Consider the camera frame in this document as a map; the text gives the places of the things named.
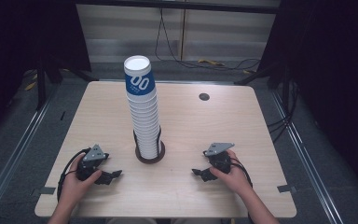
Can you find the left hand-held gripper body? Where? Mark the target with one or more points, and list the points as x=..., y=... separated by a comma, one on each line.
x=90, y=163

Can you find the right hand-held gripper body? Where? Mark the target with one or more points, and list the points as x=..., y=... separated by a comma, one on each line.
x=220, y=160

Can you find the black cup holder stand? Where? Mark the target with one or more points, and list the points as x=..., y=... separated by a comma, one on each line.
x=149, y=160

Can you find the stack of white paper cups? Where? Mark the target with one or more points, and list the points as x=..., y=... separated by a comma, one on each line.
x=143, y=124

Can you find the person's right hand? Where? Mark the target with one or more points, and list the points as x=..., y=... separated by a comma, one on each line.
x=234, y=180

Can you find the person's left hand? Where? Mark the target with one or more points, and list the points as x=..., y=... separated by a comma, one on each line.
x=74, y=186

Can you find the grey tape strip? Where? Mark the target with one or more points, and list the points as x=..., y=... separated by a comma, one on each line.
x=286, y=188
x=45, y=190

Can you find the round dark table grommet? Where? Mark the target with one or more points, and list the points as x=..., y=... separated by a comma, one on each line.
x=204, y=96

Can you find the black metal stand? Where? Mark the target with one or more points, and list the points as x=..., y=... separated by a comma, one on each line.
x=41, y=84
x=261, y=74

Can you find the yellow tape piece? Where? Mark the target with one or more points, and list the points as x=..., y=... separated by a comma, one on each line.
x=30, y=86

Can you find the yellow strip on floor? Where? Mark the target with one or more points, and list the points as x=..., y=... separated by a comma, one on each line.
x=211, y=62

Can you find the black curtain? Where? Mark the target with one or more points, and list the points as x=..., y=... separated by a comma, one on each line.
x=21, y=40
x=332, y=77

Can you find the black overhead bar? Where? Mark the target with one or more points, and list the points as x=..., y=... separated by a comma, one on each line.
x=180, y=6

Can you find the metal floor rail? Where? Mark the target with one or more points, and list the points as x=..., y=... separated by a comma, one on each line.
x=307, y=161
x=15, y=149

